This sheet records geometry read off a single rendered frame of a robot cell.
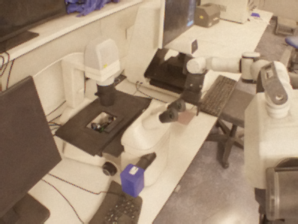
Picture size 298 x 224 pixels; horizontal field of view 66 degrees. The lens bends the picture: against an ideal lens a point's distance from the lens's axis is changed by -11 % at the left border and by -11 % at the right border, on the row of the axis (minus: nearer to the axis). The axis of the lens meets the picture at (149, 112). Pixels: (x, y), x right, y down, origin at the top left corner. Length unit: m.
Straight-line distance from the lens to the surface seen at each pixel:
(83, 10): 1.32
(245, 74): 1.09
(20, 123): 0.79
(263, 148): 0.57
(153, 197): 1.03
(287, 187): 0.48
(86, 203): 1.04
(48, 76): 1.47
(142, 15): 1.41
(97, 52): 0.83
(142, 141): 0.86
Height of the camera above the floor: 1.61
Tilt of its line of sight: 38 degrees down
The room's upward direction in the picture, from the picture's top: straight up
